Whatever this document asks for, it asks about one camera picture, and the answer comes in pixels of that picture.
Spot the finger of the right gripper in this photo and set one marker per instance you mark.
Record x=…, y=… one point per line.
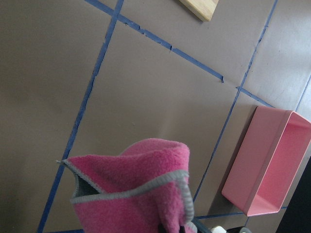
x=218, y=229

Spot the pink microfiber cloth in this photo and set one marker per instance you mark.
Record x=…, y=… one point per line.
x=145, y=189

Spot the pink plastic bin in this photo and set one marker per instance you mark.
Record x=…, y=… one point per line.
x=268, y=160

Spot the bamboo cutting board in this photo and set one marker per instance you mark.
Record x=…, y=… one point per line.
x=202, y=9

